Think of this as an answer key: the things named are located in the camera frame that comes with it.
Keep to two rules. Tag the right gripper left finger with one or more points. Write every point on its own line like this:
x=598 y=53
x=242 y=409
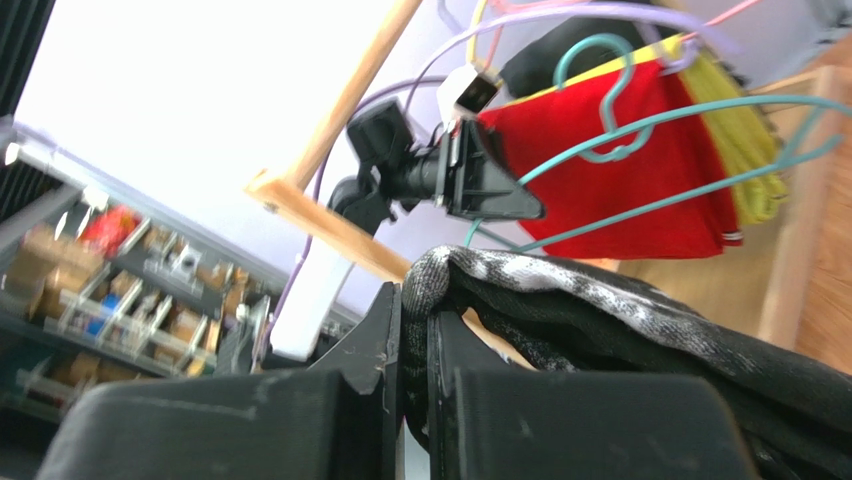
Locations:
x=339 y=418

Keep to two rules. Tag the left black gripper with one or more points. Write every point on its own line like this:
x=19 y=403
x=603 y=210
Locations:
x=466 y=173

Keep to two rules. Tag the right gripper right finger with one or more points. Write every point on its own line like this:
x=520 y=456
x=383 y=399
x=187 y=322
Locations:
x=491 y=420

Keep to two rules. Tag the teal plastic hanger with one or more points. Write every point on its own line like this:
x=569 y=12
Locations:
x=629 y=122

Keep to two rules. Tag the red trousers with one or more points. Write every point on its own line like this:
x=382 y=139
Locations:
x=678 y=157

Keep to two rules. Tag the lavender plastic hanger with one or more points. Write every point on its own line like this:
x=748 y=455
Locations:
x=667 y=17

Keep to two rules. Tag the black white patterned trousers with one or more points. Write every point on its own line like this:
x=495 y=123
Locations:
x=562 y=315

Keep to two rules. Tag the pink plastic hanger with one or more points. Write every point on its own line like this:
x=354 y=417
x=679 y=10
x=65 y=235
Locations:
x=494 y=15

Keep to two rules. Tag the yellow-green trousers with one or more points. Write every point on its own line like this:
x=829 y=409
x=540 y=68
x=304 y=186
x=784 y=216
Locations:
x=744 y=141

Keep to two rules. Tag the storage shelf with boxes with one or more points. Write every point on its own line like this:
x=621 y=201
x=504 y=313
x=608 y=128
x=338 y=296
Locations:
x=101 y=286

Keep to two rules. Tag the wooden clothes rack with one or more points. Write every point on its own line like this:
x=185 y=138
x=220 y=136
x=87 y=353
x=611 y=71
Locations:
x=281 y=191

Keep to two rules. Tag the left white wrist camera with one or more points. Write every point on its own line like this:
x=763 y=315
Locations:
x=465 y=93

